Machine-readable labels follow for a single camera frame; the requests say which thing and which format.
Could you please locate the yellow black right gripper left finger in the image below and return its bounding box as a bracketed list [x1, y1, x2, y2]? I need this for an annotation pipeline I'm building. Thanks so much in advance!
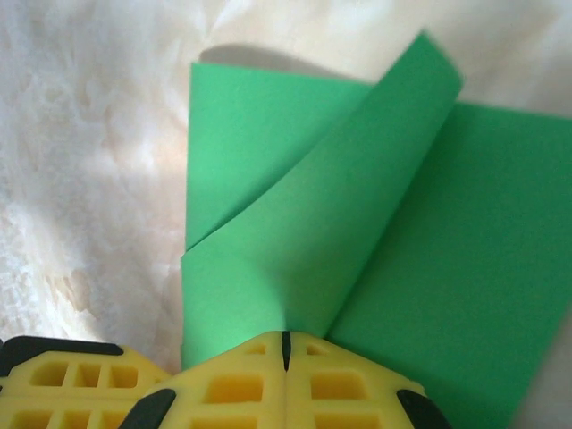
[127, 330, 287, 429]

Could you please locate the green square paper sheet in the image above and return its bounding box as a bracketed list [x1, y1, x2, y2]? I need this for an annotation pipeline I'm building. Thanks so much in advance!
[179, 29, 572, 429]

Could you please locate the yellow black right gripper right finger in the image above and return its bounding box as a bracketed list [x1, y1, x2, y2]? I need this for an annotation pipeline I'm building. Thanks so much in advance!
[285, 330, 448, 429]

